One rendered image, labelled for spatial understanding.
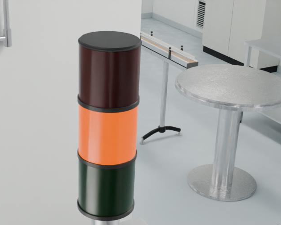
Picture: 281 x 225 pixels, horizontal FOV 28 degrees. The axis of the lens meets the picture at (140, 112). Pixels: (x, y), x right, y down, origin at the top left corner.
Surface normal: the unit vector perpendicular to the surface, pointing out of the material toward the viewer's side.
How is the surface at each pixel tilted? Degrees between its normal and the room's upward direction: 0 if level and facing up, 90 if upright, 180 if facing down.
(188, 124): 0
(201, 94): 0
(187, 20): 90
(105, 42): 0
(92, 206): 90
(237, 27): 90
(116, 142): 90
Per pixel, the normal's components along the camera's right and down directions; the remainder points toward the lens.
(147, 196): 0.04, -0.91
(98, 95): -0.30, 0.37
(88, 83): -0.58, 0.30
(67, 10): 0.52, 0.36
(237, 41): -0.85, 0.18
